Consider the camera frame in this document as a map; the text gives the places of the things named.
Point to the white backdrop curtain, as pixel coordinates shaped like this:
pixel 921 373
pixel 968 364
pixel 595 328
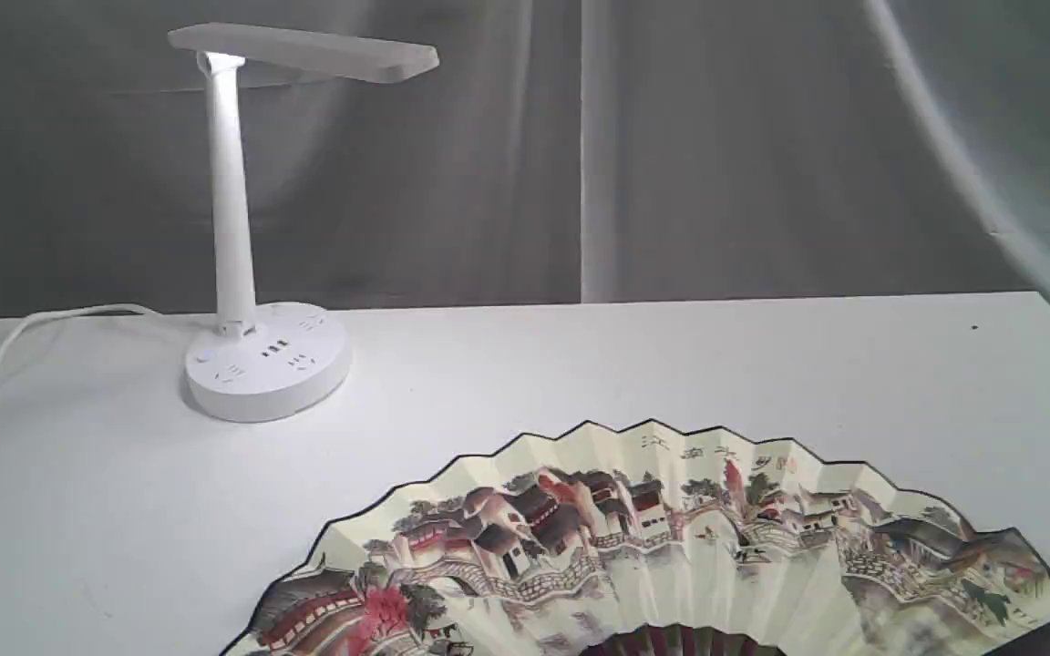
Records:
pixel 564 151

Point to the painted paper folding fan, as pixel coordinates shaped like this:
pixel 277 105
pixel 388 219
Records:
pixel 651 541

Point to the white desk lamp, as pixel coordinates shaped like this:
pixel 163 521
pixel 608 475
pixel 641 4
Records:
pixel 264 362

